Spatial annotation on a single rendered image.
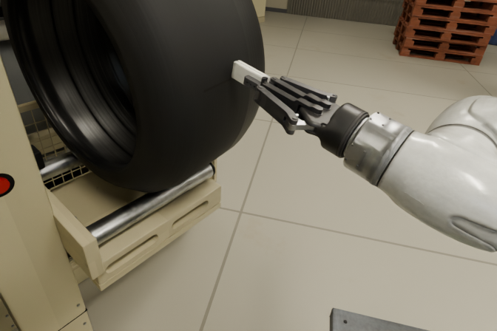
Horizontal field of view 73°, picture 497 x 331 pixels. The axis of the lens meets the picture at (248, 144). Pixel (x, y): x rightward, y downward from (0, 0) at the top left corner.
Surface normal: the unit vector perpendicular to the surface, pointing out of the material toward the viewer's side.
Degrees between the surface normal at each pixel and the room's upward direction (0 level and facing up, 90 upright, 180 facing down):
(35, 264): 90
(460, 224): 95
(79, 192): 0
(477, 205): 61
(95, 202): 0
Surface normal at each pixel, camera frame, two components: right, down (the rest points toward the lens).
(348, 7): -0.22, 0.51
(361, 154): -0.65, 0.37
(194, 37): 0.76, -0.01
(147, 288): 0.07, -0.84
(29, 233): 0.76, 0.40
